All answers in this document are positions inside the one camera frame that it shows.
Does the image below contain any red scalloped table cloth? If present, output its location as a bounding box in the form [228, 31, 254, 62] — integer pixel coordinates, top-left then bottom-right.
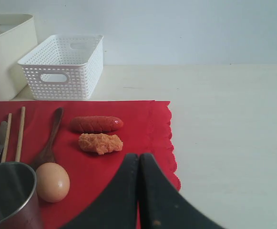
[0, 101, 181, 229]

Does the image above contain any orange fried chicken nugget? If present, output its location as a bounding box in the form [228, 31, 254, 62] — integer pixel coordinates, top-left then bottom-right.
[78, 133, 123, 155]

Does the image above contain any white perforated plastic basket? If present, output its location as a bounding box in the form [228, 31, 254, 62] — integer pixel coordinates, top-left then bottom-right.
[18, 34, 103, 101]

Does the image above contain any dark wooden spoon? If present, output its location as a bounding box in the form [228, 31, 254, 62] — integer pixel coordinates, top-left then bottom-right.
[30, 107, 64, 171]

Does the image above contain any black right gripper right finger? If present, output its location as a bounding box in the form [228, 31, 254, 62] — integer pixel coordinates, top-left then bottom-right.
[139, 153, 222, 229]

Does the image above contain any cream plastic storage bin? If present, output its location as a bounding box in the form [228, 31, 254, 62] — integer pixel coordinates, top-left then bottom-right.
[0, 14, 38, 101]

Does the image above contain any brown egg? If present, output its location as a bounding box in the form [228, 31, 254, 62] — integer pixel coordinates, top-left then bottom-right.
[36, 163, 70, 203]

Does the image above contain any stainless steel cup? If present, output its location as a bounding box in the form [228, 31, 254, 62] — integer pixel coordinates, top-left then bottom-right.
[0, 162, 43, 229]

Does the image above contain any right wooden chopstick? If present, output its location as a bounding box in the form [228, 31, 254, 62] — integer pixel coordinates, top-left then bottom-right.
[15, 106, 26, 162]

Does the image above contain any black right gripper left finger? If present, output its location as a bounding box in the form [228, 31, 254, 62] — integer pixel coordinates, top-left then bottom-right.
[62, 154, 138, 229]

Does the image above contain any red sausage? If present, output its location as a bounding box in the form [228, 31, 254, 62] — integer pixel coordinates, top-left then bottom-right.
[70, 116, 123, 134]

